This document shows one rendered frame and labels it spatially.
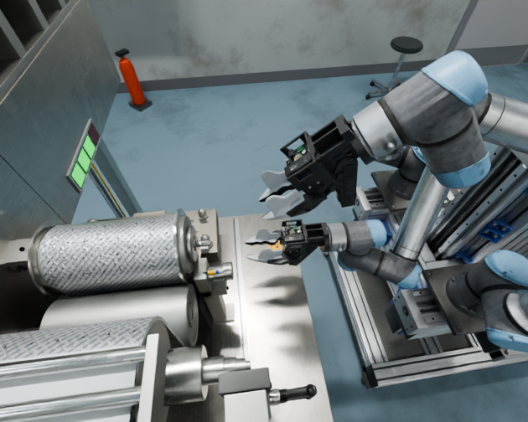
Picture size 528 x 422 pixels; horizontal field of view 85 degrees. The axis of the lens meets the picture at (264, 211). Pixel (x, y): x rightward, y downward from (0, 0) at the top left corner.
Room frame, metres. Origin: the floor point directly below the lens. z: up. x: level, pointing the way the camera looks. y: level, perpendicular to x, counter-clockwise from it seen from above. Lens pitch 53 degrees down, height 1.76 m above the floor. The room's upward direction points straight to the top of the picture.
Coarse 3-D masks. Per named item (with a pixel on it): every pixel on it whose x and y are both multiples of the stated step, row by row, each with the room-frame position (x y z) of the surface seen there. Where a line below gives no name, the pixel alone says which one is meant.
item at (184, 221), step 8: (184, 216) 0.34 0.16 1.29; (184, 224) 0.31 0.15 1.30; (184, 232) 0.30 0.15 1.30; (184, 240) 0.28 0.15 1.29; (40, 248) 0.26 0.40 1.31; (184, 248) 0.27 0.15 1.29; (184, 256) 0.25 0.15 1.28; (184, 264) 0.25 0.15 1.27; (192, 264) 0.27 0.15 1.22; (40, 272) 0.22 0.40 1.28
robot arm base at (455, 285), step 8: (464, 272) 0.41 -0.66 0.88; (448, 280) 0.40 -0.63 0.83; (456, 280) 0.40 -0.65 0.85; (464, 280) 0.37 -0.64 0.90; (448, 288) 0.37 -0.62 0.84; (456, 288) 0.36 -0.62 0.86; (464, 288) 0.35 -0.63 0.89; (448, 296) 0.35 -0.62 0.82; (456, 296) 0.34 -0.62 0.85; (464, 296) 0.33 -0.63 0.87; (472, 296) 0.32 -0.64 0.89; (456, 304) 0.32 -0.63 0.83; (464, 304) 0.31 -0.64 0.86; (472, 304) 0.31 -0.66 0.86; (480, 304) 0.30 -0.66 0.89; (464, 312) 0.30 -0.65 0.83; (472, 312) 0.29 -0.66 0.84; (480, 312) 0.29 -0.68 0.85
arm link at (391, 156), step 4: (408, 144) 0.60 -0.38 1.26; (412, 144) 0.59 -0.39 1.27; (416, 144) 0.59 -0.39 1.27; (400, 148) 0.76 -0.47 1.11; (404, 148) 0.85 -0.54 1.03; (392, 152) 0.78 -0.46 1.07; (396, 152) 0.82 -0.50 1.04; (400, 152) 0.83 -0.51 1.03; (388, 156) 0.82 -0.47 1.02; (392, 156) 0.82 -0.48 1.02; (396, 156) 0.82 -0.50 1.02; (400, 156) 0.84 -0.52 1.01; (376, 160) 0.87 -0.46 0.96; (380, 160) 0.84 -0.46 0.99; (384, 160) 0.82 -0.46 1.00; (388, 160) 0.82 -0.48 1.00; (392, 160) 0.83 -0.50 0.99; (396, 160) 0.83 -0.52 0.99; (400, 160) 0.83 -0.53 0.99; (388, 164) 0.85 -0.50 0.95; (392, 164) 0.84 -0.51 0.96; (396, 164) 0.83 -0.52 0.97
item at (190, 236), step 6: (186, 228) 0.32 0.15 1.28; (192, 228) 0.32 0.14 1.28; (186, 234) 0.30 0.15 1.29; (192, 234) 0.31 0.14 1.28; (186, 240) 0.29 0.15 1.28; (192, 240) 0.29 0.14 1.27; (186, 246) 0.28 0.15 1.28; (192, 246) 0.28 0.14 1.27; (192, 252) 0.27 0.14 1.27; (192, 258) 0.27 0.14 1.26
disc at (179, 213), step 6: (180, 210) 0.35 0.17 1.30; (174, 216) 0.32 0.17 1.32; (180, 216) 0.34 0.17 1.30; (174, 222) 0.30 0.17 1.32; (174, 228) 0.29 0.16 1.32; (174, 234) 0.28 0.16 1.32; (174, 240) 0.27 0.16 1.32; (174, 246) 0.26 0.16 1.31; (174, 252) 0.25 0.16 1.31; (180, 264) 0.24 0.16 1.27; (180, 270) 0.23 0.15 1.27; (180, 276) 0.23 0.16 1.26; (186, 276) 0.24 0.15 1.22
